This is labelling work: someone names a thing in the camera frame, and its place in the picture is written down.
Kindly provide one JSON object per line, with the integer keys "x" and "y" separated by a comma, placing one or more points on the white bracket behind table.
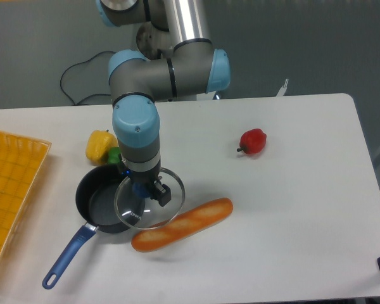
{"x": 282, "y": 90}

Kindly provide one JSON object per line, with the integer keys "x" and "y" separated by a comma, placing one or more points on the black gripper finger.
{"x": 160, "y": 193}

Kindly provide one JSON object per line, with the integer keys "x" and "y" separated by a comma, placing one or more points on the yellow toy bell pepper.
{"x": 98, "y": 146}

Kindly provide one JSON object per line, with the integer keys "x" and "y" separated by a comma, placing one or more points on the red toy bell pepper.
{"x": 252, "y": 142}

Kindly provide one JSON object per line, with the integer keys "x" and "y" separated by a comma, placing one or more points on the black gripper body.
{"x": 140, "y": 173}

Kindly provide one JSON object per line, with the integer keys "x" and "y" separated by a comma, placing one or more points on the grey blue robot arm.
{"x": 136, "y": 82}

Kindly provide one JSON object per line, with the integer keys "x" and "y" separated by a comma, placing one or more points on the yellow woven basket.
{"x": 21, "y": 159}

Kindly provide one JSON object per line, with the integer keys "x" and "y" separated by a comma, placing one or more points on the green toy pepper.
{"x": 113, "y": 155}

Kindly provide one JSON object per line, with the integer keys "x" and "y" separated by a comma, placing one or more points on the glass pan lid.
{"x": 135, "y": 209}

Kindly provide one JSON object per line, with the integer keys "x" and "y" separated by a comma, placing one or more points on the toy baguette bread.
{"x": 183, "y": 226}

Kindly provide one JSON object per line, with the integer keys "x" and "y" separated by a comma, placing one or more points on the black pan blue handle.
{"x": 94, "y": 199}

